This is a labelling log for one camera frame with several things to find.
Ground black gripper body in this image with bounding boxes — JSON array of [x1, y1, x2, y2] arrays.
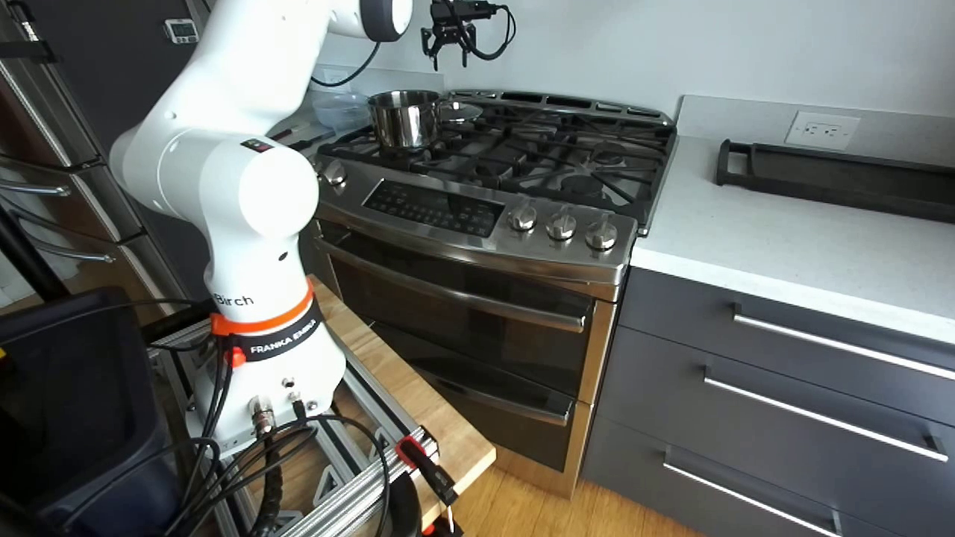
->
[[422, 0, 500, 62]]

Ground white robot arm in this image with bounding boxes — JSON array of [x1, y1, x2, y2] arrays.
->
[[110, 0, 412, 454]]

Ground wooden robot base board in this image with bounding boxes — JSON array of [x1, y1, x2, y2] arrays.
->
[[315, 280, 495, 529]]

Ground stainless steel pot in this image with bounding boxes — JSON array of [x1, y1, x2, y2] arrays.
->
[[368, 89, 480, 153]]

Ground stainless steel gas stove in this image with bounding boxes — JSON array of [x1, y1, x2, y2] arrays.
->
[[307, 87, 680, 498]]

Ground silver stove knob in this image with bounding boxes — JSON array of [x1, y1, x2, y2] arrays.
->
[[586, 222, 618, 250]]

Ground black cast iron grate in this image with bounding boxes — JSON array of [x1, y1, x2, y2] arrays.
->
[[321, 89, 674, 222]]

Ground stainless steel refrigerator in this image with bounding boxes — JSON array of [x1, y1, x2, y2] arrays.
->
[[0, 0, 209, 320]]

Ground red black clamp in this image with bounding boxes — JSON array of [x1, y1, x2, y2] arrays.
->
[[397, 436, 467, 537]]

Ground black tray on counter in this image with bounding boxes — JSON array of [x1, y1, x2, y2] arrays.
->
[[713, 140, 955, 225]]

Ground grey drawer cabinet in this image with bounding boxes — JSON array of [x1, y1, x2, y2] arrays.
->
[[586, 268, 955, 537]]

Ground dark blue bin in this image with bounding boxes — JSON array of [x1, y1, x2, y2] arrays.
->
[[0, 287, 183, 537]]

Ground white wall outlet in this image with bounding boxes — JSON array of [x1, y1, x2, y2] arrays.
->
[[789, 110, 861, 149]]

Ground aluminium frame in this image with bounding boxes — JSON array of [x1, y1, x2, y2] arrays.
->
[[152, 323, 436, 537]]

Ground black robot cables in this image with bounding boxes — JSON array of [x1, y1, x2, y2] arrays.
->
[[146, 326, 400, 537]]

